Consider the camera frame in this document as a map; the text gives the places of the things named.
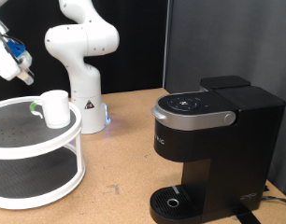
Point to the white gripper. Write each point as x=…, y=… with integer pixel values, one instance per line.
x=4, y=63

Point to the black Keurig coffee machine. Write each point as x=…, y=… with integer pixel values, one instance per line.
x=236, y=149

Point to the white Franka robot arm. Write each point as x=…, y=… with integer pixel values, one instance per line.
x=83, y=40

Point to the black Keurig drip tray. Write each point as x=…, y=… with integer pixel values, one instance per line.
x=174, y=202

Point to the white two-tier turntable rack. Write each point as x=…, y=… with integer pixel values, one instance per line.
x=31, y=149

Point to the black curtain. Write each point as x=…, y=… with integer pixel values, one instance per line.
x=140, y=46

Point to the grey partition panel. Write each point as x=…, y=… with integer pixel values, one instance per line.
x=211, y=37

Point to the black tape strip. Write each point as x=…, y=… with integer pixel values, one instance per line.
x=245, y=216

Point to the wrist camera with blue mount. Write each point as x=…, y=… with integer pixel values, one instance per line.
x=15, y=46

